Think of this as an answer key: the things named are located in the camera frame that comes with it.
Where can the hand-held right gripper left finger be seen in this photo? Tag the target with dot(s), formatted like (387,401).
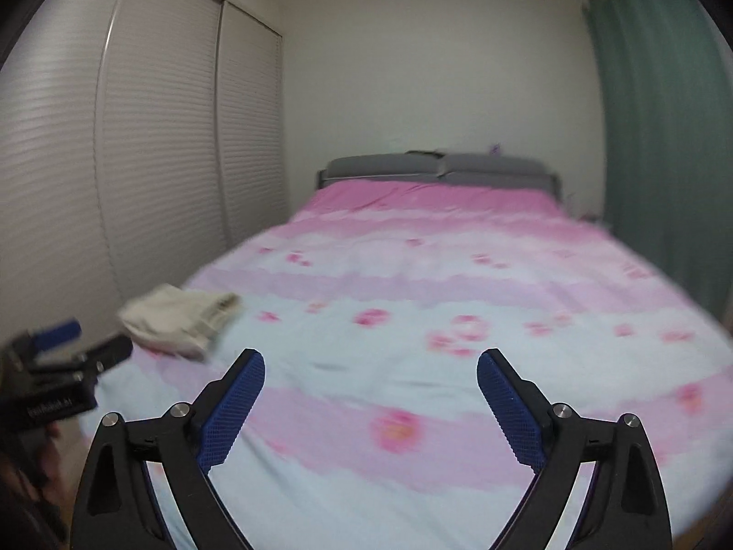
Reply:
(235,407)

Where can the cream pants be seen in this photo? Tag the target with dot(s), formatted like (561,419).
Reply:
(172,321)

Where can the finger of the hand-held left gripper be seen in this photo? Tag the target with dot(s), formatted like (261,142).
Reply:
(109,355)
(54,334)

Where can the green curtain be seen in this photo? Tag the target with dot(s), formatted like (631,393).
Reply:
(658,143)

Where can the pink blue floral quilt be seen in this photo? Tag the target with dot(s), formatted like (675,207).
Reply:
(401,298)

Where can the white louvered wardrobe door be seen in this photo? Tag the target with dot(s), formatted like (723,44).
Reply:
(51,183)
(160,143)
(249,126)

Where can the person's left hand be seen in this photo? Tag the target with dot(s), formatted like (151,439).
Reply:
(48,458)

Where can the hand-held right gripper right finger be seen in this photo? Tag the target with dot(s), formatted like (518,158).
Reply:
(509,407)

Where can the flat black object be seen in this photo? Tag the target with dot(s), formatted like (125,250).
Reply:
(424,153)

